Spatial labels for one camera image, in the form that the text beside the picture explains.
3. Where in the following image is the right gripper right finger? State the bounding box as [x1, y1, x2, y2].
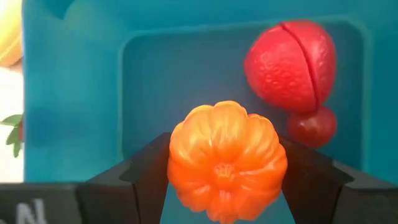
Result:
[278, 136, 354, 224]

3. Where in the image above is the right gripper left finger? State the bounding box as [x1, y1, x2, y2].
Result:
[76, 132, 172, 224]

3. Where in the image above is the small red ball fruit toy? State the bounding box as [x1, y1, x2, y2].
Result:
[287, 105, 338, 149]

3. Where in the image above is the orange pumpkin toy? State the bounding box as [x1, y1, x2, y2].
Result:
[167, 100, 289, 224]

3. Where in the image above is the large red strawberry toy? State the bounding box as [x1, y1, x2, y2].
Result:
[243, 19, 338, 113]

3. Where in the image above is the yellow banana toy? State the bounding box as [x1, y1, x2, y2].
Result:
[0, 0, 23, 68]

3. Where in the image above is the teal plastic tupperware container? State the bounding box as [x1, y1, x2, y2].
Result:
[22, 0, 398, 224]

